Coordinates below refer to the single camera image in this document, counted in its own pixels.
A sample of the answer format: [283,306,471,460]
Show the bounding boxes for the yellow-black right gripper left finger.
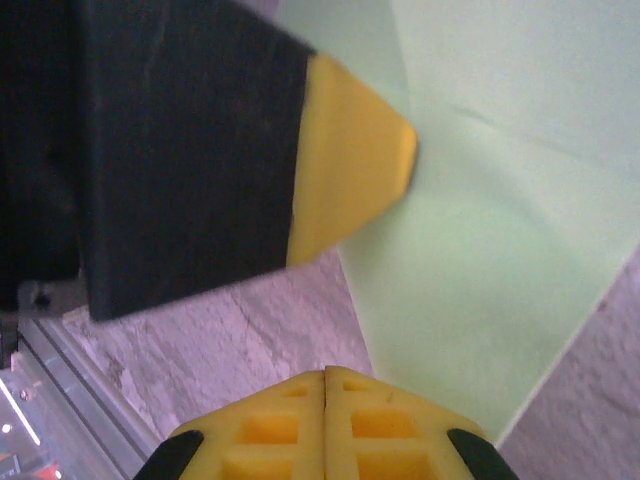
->
[132,367,327,480]

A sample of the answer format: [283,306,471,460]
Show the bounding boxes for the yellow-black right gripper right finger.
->
[323,364,521,480]

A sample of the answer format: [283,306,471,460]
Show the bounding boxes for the light green paper sheet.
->
[274,0,640,449]

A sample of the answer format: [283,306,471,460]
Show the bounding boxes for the aluminium mounting rail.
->
[0,279,162,480]

